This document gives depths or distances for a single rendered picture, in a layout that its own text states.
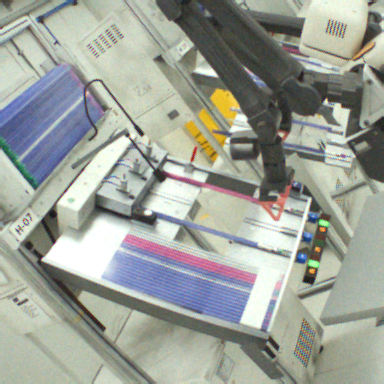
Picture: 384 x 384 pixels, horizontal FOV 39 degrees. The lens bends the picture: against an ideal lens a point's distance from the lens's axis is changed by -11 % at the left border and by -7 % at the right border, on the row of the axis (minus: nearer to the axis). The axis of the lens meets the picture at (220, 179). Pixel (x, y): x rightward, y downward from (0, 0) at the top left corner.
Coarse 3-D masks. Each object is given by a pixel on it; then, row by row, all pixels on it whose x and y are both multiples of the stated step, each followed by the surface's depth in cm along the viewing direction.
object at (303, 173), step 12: (288, 156) 226; (300, 168) 227; (300, 180) 229; (312, 180) 228; (312, 192) 231; (324, 192) 233; (324, 204) 233; (336, 216) 234; (336, 228) 237; (348, 228) 240; (348, 240) 239
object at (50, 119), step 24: (48, 72) 195; (72, 72) 201; (24, 96) 177; (48, 96) 186; (72, 96) 196; (0, 120) 165; (24, 120) 173; (48, 120) 183; (72, 120) 192; (96, 120) 202; (0, 144) 164; (24, 144) 170; (48, 144) 179; (72, 144) 188; (24, 168) 167; (48, 168) 175
